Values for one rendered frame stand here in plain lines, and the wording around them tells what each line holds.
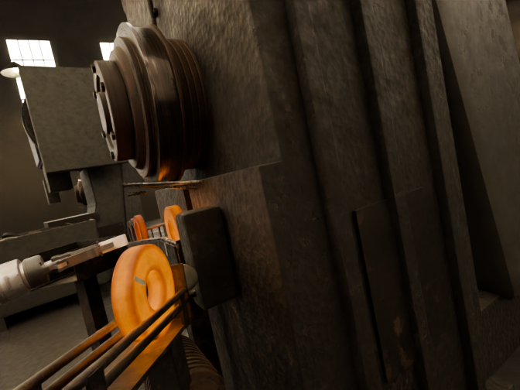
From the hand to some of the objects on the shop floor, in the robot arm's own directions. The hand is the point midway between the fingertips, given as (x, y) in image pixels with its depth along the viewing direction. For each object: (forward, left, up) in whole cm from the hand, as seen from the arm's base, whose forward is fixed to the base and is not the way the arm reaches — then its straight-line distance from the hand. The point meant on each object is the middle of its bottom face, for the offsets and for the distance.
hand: (114, 243), depth 85 cm
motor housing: (+9, -30, -74) cm, 80 cm away
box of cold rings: (-58, +276, -78) cm, 293 cm away
